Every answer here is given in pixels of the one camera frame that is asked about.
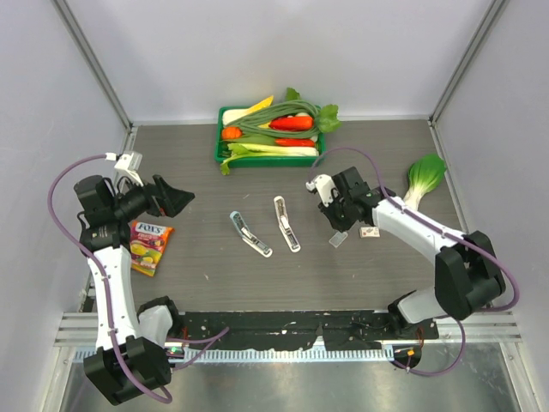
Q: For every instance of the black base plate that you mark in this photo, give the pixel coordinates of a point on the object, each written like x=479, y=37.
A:
x=292, y=331

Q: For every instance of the small staple box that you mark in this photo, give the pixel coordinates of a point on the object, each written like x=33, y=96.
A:
x=369, y=232

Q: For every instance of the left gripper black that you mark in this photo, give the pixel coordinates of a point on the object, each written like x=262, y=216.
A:
x=173, y=200

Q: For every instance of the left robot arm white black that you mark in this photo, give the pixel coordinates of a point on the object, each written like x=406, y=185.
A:
x=130, y=357

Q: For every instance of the fake orange carrot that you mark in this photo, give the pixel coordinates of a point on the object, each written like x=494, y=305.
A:
x=231, y=133

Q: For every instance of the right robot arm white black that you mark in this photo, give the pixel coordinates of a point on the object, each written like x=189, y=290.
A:
x=466, y=274

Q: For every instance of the fake small red chili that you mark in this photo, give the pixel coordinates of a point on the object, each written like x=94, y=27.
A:
x=288, y=142

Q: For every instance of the green plastic tray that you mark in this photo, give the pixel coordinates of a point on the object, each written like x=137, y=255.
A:
x=221, y=152

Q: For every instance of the fake red pepper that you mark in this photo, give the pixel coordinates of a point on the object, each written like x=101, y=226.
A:
x=294, y=123

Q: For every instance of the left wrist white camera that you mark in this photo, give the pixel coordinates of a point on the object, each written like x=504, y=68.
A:
x=127, y=166

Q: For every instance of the slotted cable duct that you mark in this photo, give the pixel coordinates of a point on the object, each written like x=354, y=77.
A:
x=315, y=354

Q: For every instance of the colourful candy bag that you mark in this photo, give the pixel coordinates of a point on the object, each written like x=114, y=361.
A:
x=148, y=243

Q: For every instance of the fake bok choy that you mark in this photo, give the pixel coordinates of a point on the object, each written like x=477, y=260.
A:
x=424, y=176

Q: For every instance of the fake leek white green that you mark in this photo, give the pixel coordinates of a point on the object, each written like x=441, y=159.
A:
x=243, y=150

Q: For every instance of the fake green lettuce leaf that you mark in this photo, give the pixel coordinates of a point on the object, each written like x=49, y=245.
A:
x=325, y=118

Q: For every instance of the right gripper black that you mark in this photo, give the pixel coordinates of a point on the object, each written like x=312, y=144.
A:
x=340, y=226

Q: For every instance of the fake yellow corn leaf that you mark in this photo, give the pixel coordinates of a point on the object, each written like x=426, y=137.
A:
x=267, y=102

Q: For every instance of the fake green long beans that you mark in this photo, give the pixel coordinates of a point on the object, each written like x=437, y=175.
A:
x=250, y=124

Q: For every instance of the white stapler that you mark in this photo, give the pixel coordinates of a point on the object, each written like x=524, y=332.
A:
x=284, y=224

